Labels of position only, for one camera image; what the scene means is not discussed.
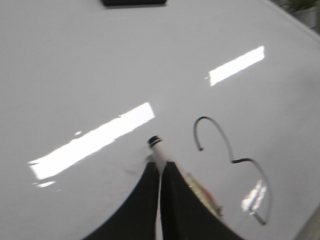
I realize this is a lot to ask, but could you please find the white whiteboard surface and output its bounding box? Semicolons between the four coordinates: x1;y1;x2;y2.
0;0;320;240

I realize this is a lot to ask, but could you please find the white whiteboard marker pen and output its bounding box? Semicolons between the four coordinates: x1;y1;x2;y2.
148;135;223;220

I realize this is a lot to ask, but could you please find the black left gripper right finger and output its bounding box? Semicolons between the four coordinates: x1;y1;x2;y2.
160;161;242;240

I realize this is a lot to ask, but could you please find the black eraser block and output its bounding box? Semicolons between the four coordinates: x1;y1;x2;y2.
101;0;167;7

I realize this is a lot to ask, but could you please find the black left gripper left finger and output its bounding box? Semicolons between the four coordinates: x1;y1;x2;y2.
85;162;160;240

